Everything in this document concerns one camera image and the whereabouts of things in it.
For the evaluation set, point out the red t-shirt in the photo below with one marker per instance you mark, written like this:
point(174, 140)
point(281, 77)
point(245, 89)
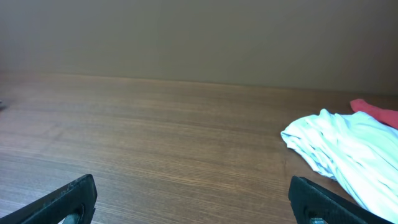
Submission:
point(388, 117)

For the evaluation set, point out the white t-shirt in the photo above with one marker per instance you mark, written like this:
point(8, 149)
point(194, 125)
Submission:
point(355, 150)

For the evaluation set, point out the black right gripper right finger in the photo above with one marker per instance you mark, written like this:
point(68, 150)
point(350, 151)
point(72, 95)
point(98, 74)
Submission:
point(312, 203)

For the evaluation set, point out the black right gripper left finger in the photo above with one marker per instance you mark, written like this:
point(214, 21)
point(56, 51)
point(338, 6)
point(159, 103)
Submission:
point(72, 203)

